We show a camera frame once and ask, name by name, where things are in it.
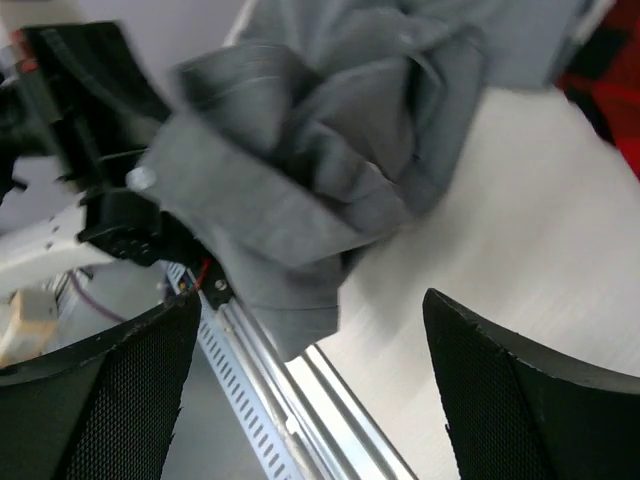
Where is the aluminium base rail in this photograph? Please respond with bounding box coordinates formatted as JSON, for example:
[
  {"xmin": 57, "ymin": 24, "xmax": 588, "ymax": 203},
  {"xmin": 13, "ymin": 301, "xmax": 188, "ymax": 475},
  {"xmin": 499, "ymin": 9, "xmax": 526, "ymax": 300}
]
[{"xmin": 215, "ymin": 301, "xmax": 415, "ymax": 479}]

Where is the grey button shirt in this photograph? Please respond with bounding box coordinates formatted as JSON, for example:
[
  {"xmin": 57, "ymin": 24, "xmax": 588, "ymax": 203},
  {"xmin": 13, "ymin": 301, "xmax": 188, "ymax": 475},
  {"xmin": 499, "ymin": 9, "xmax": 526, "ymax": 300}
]
[{"xmin": 126, "ymin": 1, "xmax": 590, "ymax": 361}]

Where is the grey slotted cable duct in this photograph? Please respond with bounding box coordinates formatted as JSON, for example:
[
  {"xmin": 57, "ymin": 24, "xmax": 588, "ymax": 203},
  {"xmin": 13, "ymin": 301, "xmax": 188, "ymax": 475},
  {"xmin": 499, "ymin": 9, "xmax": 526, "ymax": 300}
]
[{"xmin": 162, "ymin": 262, "xmax": 301, "ymax": 480}]

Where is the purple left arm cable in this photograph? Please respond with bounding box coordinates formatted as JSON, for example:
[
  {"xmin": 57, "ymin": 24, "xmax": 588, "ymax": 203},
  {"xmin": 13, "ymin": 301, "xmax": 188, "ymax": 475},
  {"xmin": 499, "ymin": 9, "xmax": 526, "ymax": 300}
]
[{"xmin": 69, "ymin": 269, "xmax": 124, "ymax": 321}]

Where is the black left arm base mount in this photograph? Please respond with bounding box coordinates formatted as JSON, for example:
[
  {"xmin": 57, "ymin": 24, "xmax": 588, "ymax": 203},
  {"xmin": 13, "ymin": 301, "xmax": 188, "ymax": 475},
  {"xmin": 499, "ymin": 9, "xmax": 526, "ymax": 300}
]
[{"xmin": 190, "ymin": 254, "xmax": 235, "ymax": 311}]

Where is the red black plaid shirt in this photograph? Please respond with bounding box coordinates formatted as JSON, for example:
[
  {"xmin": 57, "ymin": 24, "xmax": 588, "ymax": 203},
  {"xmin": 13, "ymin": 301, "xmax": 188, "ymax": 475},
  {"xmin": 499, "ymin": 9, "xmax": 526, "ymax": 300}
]
[{"xmin": 556, "ymin": 0, "xmax": 639, "ymax": 174}]

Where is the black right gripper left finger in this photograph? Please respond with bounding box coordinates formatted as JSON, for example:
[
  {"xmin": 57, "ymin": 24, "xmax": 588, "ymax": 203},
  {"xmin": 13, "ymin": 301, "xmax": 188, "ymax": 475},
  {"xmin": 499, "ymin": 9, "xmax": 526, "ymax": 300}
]
[{"xmin": 1, "ymin": 293, "xmax": 201, "ymax": 480}]

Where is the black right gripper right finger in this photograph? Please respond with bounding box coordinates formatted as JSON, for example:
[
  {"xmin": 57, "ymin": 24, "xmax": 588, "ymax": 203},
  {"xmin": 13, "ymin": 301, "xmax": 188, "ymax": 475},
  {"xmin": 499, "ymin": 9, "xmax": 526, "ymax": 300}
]
[{"xmin": 423, "ymin": 289, "xmax": 639, "ymax": 480}]

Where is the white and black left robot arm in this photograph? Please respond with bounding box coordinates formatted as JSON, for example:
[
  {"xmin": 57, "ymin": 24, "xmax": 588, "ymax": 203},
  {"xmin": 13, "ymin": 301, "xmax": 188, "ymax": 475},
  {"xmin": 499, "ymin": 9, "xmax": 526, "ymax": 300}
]
[{"xmin": 1, "ymin": 21, "xmax": 225, "ymax": 296}]

